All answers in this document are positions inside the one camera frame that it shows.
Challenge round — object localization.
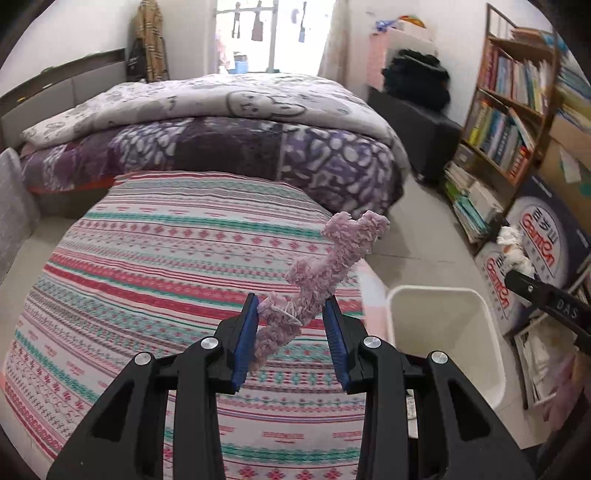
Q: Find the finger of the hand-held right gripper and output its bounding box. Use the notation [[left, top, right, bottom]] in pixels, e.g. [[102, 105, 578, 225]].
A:
[[504, 270, 591, 356]]

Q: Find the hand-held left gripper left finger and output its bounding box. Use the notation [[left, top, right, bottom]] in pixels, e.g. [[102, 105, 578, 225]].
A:
[[46, 293, 259, 480]]

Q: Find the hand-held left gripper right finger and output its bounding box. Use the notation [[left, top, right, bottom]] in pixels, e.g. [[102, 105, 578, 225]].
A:
[[322, 295, 536, 480]]

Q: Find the white tissue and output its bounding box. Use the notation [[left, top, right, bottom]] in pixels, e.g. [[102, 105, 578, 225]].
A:
[[496, 225, 535, 277]]

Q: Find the pink fuzzy cloth strip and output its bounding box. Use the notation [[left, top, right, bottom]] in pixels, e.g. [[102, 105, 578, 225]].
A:
[[247, 210, 391, 374]]

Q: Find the white plastic bin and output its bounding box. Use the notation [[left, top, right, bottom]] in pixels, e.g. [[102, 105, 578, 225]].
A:
[[385, 285, 506, 439]]

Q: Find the stack of papers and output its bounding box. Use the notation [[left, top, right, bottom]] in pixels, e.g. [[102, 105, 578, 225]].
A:
[[512, 295, 591, 409]]

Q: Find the blue white printed carton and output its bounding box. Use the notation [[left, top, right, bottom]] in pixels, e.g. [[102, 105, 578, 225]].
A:
[[475, 240, 555, 335], [505, 175, 591, 296]]

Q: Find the striped patterned bedsheet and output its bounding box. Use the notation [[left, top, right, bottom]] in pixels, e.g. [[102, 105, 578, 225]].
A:
[[0, 171, 389, 480]]

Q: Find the pile of stacked books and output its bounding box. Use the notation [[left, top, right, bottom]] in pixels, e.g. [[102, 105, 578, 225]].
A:
[[443, 152, 504, 243]]

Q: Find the brown cardboard box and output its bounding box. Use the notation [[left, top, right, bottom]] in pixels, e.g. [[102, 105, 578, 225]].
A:
[[536, 60, 591, 241]]

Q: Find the row of upright books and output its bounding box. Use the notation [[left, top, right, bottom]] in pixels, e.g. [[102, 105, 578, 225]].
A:
[[478, 46, 555, 114], [466, 99, 536, 181]]

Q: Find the purple patterned quilt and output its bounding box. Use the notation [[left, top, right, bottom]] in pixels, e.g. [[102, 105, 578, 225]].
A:
[[18, 115, 404, 220]]

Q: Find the black storage bench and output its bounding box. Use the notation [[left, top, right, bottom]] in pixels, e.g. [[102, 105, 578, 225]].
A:
[[367, 88, 462, 185]]

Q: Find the wooden bookshelf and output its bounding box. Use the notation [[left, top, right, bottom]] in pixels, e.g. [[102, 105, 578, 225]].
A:
[[462, 2, 561, 208]]

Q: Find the black bag on cabinet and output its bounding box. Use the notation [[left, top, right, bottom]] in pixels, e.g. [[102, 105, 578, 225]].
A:
[[381, 48, 451, 112]]

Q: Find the grey checked cushion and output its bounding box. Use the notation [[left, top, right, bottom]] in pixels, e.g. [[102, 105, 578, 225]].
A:
[[0, 148, 42, 282]]

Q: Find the pink storage cabinet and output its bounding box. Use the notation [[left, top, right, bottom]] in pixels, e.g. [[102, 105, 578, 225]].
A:
[[367, 28, 437, 93]]

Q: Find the black hanging bag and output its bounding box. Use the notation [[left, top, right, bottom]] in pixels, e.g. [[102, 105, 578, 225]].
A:
[[124, 39, 151, 84]]

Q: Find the beige curtain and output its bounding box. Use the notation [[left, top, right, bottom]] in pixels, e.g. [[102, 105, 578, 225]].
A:
[[318, 0, 354, 81]]

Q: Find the grey bed headboard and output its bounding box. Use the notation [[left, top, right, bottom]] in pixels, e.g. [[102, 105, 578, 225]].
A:
[[0, 48, 127, 153]]

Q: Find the hanging plaid coat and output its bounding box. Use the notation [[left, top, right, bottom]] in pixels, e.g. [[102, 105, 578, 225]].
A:
[[134, 0, 171, 84]]

